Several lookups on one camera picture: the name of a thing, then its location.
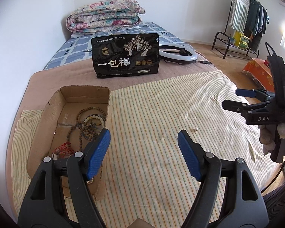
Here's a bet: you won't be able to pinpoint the green jade pendant red cord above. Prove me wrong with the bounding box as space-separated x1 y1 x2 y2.
52 141 76 159

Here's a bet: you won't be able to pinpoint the brown wooden bead necklace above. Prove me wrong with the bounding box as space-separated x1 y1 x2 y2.
66 106 108 152

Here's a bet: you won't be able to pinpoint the right hand white glove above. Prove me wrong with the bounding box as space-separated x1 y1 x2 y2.
258 123 285 155

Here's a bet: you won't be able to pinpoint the orange patterned cloth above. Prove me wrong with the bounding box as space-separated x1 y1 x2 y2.
242 58 274 92

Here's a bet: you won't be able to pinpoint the yellow box on rack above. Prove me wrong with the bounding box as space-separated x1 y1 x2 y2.
234 31 250 49

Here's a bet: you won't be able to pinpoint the black clothes rack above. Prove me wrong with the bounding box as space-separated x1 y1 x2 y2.
211 0 270 59

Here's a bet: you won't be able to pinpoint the dark hanging clothes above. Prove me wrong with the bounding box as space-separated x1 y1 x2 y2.
244 0 269 52

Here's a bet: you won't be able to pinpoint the striped hanging cloth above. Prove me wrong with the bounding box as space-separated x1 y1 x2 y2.
229 0 250 33

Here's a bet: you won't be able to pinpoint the cardboard box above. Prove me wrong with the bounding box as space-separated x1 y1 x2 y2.
26 84 112 201

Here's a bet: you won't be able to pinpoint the striped yellow towel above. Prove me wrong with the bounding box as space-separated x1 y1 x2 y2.
11 70 277 227

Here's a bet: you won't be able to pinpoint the pink brown blanket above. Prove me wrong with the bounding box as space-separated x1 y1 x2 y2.
6 59 217 218

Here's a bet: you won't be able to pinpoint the black snack bag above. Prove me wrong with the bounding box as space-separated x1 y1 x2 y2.
91 33 160 79

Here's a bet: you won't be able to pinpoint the blue checkered bed sheet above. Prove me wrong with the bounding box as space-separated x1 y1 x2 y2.
44 22 186 70

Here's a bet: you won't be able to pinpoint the folded floral quilt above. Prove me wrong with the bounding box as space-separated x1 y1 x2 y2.
66 0 146 35

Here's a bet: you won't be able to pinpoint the black ring light cable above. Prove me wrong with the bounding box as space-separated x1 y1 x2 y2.
194 60 216 66

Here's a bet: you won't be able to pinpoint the white ring light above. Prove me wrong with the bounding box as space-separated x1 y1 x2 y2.
159 43 198 65

